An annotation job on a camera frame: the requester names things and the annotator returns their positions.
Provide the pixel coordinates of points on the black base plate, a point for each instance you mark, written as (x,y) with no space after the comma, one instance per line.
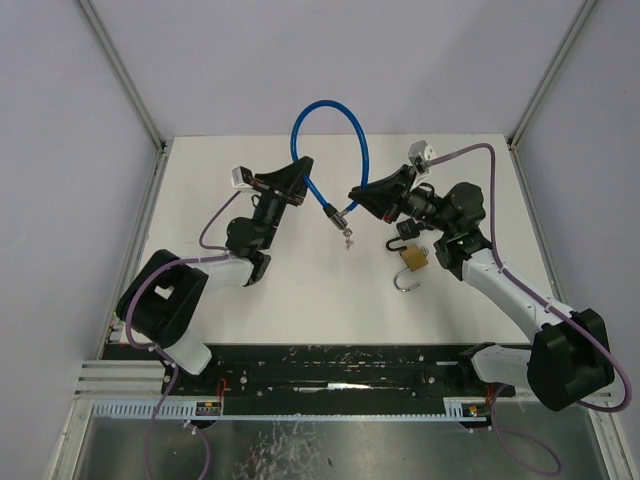
(345,403)

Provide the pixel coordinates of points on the aluminium frame post right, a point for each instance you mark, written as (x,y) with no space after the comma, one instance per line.
(561,54)

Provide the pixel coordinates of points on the aluminium frame post left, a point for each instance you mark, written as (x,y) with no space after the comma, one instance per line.
(114,61)

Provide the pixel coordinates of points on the black padlock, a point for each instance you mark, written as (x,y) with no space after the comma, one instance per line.
(408,229)

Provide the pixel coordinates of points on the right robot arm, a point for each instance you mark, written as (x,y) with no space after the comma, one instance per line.
(566,361)

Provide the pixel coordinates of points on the grey slotted cable duct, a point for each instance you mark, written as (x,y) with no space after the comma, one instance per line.
(191,410)

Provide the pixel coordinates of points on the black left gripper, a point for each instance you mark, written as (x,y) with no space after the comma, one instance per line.
(275,190)

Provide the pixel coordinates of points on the large brass padlock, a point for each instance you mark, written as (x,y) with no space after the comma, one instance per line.
(414,260)

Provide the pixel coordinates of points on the aluminium frame post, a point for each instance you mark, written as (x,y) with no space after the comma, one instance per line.
(561,54)
(114,61)

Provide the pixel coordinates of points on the blue lock keys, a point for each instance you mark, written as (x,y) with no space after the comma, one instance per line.
(347,237)

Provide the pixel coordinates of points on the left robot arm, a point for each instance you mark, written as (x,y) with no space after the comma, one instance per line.
(158,306)

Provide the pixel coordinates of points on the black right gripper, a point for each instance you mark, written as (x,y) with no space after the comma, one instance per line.
(400,197)

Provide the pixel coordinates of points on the blue cable lock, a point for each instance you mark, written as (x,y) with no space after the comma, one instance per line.
(337,154)

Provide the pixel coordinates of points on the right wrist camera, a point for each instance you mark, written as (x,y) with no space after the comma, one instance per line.
(420,154)

